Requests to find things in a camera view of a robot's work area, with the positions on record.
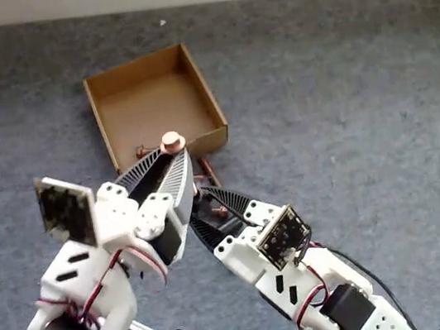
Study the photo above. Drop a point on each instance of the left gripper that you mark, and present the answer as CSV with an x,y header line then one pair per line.
x,y
82,274

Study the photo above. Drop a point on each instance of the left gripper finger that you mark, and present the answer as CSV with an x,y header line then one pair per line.
x,y
181,183

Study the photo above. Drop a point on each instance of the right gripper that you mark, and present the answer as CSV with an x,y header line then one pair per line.
x,y
289,288

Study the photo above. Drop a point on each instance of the copper bolt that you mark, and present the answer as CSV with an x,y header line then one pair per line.
x,y
142,150
173,141
219,211

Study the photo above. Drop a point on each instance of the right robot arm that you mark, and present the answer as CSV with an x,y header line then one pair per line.
x,y
348,312

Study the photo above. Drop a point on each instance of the copper sleeve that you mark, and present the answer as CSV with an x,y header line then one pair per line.
x,y
209,171

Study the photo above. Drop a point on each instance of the cardboard box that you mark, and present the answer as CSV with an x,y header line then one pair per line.
x,y
151,100

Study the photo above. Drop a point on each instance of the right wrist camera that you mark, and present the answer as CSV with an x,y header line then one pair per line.
x,y
283,236

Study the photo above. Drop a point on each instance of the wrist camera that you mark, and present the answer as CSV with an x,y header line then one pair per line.
x,y
66,210
283,236

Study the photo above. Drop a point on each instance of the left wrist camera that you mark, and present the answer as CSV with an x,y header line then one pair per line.
x,y
66,210

